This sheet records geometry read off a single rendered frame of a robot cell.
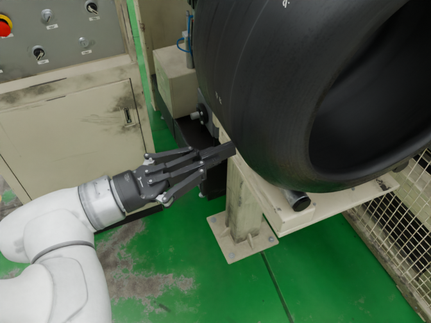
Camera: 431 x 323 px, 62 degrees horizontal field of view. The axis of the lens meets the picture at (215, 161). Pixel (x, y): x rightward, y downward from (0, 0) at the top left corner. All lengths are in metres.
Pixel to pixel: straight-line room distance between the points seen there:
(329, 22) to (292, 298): 1.37
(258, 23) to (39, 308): 0.48
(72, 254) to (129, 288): 1.11
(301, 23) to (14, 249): 0.56
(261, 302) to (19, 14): 1.37
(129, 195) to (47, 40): 0.67
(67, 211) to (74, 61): 0.68
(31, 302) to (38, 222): 0.14
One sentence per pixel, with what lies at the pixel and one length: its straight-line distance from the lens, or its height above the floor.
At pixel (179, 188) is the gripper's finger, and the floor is 1.04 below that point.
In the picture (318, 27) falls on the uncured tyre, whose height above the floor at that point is 1.34.
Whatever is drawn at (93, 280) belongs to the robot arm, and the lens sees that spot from 0.61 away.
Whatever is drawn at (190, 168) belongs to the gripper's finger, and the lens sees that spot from 0.67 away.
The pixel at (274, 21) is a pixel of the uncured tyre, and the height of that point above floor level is 1.34.
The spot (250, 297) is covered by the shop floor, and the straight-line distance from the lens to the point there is 1.67.
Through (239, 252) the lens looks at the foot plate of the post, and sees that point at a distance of 1.73.
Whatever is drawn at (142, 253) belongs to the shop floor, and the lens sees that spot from 1.77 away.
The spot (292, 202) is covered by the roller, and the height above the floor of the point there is 0.91.
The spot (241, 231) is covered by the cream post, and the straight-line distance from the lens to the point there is 1.65.
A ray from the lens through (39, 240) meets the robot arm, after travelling 0.65.
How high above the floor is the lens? 1.56
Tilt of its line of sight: 50 degrees down
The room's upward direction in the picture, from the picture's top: straight up
